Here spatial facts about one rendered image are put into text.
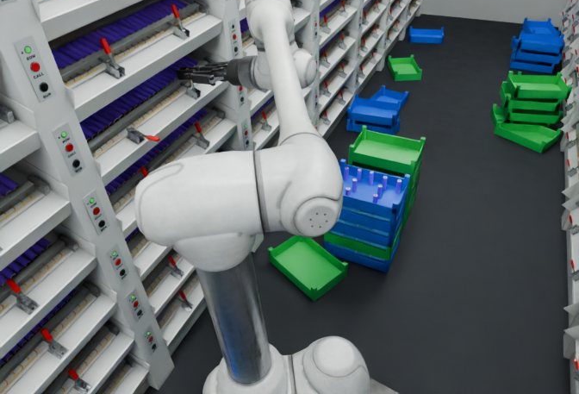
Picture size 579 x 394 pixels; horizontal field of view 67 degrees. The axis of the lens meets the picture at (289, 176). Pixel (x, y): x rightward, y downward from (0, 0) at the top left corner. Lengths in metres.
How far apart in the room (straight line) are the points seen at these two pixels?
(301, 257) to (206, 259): 1.35
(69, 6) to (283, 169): 0.61
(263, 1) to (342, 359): 0.84
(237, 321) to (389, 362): 0.99
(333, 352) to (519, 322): 1.06
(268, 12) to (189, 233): 0.58
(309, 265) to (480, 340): 0.73
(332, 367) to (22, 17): 0.94
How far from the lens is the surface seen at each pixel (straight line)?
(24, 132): 1.02
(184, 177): 0.65
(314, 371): 1.08
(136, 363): 1.67
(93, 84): 1.13
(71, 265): 1.23
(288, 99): 0.89
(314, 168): 0.64
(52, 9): 1.05
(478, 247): 2.21
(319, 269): 1.98
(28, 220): 1.10
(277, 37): 0.98
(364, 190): 1.88
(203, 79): 1.29
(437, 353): 1.82
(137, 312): 1.46
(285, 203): 0.62
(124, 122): 1.26
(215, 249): 0.68
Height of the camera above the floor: 1.52
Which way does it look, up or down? 38 degrees down
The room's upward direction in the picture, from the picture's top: 3 degrees counter-clockwise
